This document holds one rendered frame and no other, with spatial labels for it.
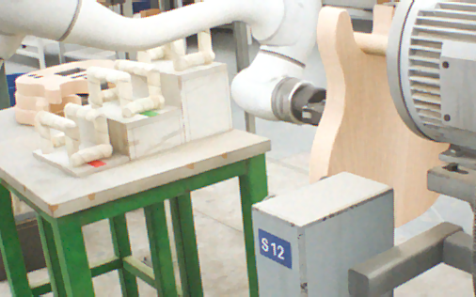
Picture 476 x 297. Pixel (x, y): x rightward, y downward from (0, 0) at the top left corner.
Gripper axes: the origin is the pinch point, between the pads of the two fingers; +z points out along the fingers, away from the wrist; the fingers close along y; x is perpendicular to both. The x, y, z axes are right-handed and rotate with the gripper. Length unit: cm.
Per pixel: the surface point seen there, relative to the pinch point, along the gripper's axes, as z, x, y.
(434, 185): 28.4, -0.3, 19.5
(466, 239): 34.5, -6.3, 19.0
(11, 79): -344, -42, -46
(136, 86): -85, -6, 2
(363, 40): 5.1, 15.9, 10.3
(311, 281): 27.8, -8.1, 40.6
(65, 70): -142, -8, 0
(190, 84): -65, -3, -1
